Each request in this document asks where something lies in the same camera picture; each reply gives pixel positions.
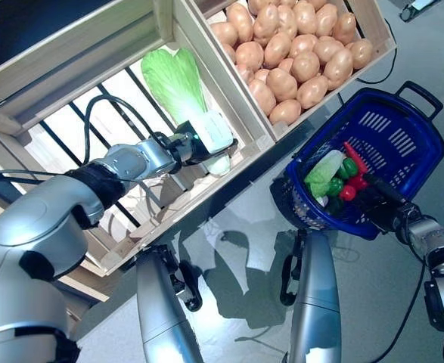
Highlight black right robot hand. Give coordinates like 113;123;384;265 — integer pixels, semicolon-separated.
356;173;421;234

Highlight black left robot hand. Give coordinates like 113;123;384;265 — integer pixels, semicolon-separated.
174;120;240;165

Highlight green napa cabbage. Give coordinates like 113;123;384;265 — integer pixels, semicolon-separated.
303;149;344;197
141;47;234;177

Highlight blue plastic shopping basket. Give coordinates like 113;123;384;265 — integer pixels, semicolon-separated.
269;81;444;241

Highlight red bell pepper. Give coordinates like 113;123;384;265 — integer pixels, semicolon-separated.
338;185;358;202
348;174;370;192

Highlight tan potato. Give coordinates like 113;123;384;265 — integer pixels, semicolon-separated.
252;3;281;46
331;12;358;45
225;2;253;43
292;0;319;36
210;21;240;46
349;39;374;70
315;3;339;37
234;40;265;73
265;67;298;102
234;64;256;85
247;78;278;116
312;36;346;65
323;48;355;91
287;33;319;57
269;99;302;126
296;75;329;110
276;4;298;41
263;32;293;69
290;51;321;83

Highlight silver right robot leg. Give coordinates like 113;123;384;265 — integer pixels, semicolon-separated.
280;228;343;363

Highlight silver robot leg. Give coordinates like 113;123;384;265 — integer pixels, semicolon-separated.
133;244;204;363
280;228;343;363

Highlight silver left robot leg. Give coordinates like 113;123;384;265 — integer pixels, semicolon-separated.
133;244;204;363

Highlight wooden potato crate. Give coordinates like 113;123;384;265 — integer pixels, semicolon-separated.
185;0;399;143

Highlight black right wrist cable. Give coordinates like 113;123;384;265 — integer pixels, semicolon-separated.
371;237;434;363

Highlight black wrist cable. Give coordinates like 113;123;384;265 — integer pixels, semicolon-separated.
371;237;434;363
0;94;177;190

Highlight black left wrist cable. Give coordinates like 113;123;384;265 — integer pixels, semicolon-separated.
0;94;177;190

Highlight black floor cables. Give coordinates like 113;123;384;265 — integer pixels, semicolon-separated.
356;18;399;86

